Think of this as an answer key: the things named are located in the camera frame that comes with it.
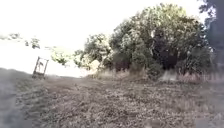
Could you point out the strip of tall dry grass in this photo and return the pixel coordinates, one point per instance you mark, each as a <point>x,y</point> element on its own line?
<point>140,75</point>

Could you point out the dark metal frame stand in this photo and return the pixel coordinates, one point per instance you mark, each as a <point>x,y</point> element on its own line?
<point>40,68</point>

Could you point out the dark tree trunk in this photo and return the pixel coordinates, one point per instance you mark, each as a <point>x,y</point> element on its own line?
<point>215,30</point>

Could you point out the wood of green trees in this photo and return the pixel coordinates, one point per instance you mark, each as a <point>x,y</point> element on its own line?
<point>156,40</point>

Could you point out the dry mown grass field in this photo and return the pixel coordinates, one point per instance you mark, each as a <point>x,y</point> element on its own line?
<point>110,103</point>

